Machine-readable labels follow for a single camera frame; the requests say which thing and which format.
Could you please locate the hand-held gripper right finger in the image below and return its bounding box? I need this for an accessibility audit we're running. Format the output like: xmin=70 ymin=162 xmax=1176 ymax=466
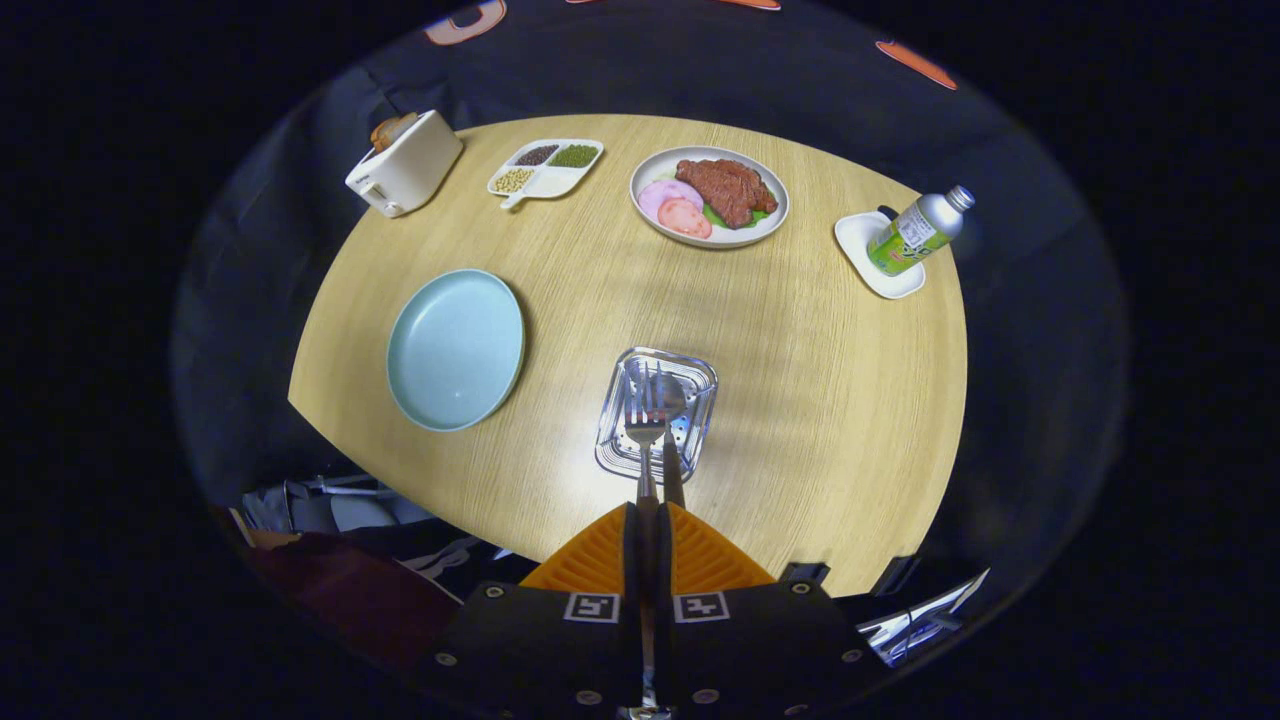
xmin=655 ymin=503 xmax=886 ymax=720

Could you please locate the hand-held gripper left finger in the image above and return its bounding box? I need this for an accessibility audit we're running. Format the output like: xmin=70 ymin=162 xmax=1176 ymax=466
xmin=420 ymin=503 xmax=641 ymax=720

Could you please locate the metal fork wooden handle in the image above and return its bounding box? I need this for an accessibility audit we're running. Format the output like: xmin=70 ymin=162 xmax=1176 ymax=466
xmin=624 ymin=365 xmax=667 ymax=566

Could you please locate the metal spoon wooden handle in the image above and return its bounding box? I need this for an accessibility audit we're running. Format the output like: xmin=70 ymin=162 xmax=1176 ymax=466
xmin=648 ymin=373 xmax=691 ymax=509

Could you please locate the light blue plate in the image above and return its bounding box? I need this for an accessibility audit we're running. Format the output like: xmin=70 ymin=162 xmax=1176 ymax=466
xmin=387 ymin=269 xmax=526 ymax=433

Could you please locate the white square coaster dish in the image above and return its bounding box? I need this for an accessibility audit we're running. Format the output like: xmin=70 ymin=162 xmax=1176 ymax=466
xmin=834 ymin=210 xmax=927 ymax=301

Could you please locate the reddish pink ham slice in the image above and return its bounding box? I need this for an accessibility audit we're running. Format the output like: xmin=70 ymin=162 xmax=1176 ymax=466
xmin=657 ymin=197 xmax=713 ymax=240

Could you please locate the green label metal bottle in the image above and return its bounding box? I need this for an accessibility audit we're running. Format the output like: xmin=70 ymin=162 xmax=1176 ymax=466
xmin=867 ymin=185 xmax=976 ymax=277

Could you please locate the brown steak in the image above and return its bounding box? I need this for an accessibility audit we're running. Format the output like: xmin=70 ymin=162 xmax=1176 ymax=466
xmin=675 ymin=158 xmax=779 ymax=230

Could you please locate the white divided dish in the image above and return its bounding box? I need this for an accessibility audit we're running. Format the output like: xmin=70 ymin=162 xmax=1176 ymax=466
xmin=487 ymin=138 xmax=605 ymax=209

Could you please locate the pale pink ham slice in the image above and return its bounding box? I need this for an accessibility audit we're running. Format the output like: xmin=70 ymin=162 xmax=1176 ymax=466
xmin=638 ymin=178 xmax=704 ymax=221

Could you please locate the cream toaster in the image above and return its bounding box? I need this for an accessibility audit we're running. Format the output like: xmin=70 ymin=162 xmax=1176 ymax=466
xmin=345 ymin=110 xmax=465 ymax=219

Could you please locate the round white food plate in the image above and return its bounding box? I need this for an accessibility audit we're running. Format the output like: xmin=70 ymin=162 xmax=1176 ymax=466
xmin=629 ymin=146 xmax=790 ymax=250

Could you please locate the toasted bread slice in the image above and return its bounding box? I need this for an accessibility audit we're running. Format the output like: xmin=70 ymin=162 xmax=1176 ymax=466
xmin=370 ymin=112 xmax=419 ymax=151

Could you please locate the black backdrop cloth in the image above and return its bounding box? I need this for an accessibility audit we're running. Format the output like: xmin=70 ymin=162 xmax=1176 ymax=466
xmin=170 ymin=0 xmax=1131 ymax=601

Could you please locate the metal wire basket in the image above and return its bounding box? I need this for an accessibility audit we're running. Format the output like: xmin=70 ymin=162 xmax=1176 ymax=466
xmin=595 ymin=346 xmax=719 ymax=485

